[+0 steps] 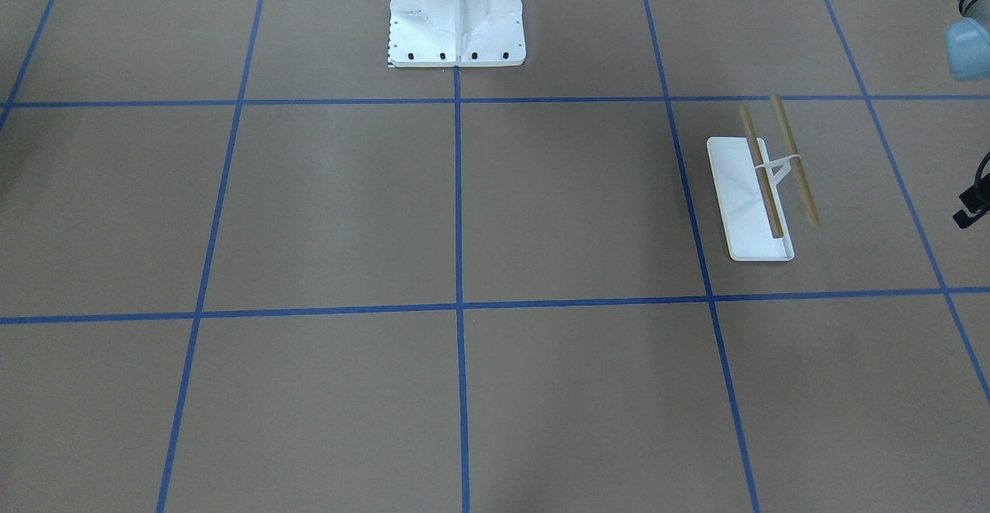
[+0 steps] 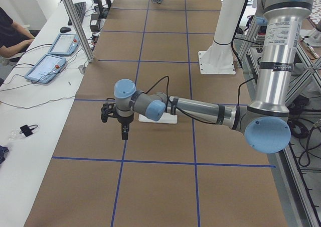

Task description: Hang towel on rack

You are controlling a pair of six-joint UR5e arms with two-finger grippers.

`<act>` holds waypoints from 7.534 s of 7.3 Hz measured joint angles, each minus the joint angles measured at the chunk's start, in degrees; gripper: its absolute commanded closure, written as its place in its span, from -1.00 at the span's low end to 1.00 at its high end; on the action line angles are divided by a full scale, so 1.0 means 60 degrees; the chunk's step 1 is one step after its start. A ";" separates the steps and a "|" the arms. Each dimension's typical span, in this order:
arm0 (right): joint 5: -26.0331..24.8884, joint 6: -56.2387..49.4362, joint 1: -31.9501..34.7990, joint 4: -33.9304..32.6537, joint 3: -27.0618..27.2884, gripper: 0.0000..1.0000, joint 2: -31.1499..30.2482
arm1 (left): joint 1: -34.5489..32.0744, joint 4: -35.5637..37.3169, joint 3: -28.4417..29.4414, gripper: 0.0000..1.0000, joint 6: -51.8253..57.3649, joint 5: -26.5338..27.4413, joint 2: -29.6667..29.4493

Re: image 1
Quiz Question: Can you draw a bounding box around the wooden rack bar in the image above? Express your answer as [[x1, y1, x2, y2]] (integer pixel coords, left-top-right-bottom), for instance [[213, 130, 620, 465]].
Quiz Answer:
[[770, 94, 821, 228], [738, 104, 783, 239]]

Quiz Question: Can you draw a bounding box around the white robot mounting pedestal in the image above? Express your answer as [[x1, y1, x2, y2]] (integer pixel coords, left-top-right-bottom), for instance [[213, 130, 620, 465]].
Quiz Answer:
[[387, 0, 527, 68]]

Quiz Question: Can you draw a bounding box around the white rack bracket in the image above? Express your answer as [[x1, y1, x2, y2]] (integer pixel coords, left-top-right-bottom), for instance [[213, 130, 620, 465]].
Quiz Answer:
[[754, 153, 801, 195]]

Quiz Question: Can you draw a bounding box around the white towel rack base tray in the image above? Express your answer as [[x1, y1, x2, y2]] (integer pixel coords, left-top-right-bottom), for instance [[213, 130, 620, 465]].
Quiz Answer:
[[706, 137, 795, 262]]

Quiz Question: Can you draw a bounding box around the outer wooden rack bar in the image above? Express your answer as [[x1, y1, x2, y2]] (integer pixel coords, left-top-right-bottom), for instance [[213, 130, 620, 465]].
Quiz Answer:
[[770, 94, 821, 228]]

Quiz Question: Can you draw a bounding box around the inner wooden rack bar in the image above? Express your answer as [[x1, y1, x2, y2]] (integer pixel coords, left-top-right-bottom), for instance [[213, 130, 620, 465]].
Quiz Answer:
[[738, 104, 783, 239]]

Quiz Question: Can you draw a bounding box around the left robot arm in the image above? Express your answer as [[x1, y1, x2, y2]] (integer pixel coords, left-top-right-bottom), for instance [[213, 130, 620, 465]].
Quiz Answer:
[[944, 0, 989, 82]]

